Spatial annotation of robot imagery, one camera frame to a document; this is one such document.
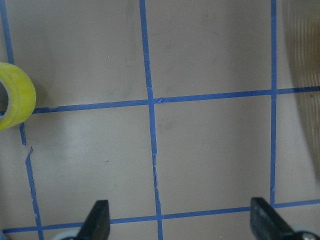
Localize yellow tape roll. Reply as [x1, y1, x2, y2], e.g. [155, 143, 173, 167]
[0, 62, 37, 131]

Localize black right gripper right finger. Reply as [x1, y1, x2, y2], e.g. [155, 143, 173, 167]
[250, 197, 295, 240]

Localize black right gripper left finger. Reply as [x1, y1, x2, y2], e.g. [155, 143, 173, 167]
[76, 200, 110, 240]

